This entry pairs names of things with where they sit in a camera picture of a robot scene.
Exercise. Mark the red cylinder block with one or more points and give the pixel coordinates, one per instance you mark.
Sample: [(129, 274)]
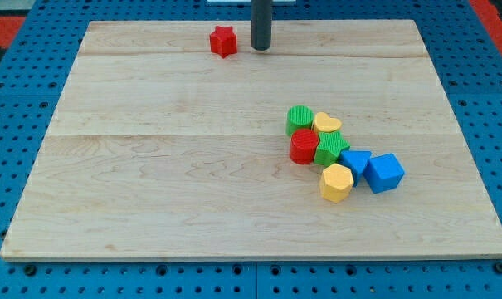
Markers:
[(303, 144)]

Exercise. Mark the green cylinder block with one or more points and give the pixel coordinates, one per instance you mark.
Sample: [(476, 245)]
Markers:
[(298, 117)]

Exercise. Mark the yellow heart block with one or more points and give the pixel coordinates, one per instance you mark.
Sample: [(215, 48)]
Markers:
[(323, 122)]

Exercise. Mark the green star block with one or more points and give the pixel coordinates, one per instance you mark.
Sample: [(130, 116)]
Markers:
[(330, 147)]

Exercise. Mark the light wooden board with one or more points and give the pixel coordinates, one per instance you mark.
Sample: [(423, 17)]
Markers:
[(161, 151)]

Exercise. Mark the yellow hexagon block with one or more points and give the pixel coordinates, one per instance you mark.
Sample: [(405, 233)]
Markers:
[(336, 183)]

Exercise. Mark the blue triangle block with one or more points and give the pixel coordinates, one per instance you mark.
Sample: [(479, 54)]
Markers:
[(356, 161)]

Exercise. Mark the red star block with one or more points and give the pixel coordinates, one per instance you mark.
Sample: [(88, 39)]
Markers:
[(223, 41)]

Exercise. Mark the blue cube block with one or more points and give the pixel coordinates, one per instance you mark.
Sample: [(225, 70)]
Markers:
[(383, 173)]

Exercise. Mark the blue perforated table frame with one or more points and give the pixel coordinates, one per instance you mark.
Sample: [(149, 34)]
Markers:
[(38, 42)]

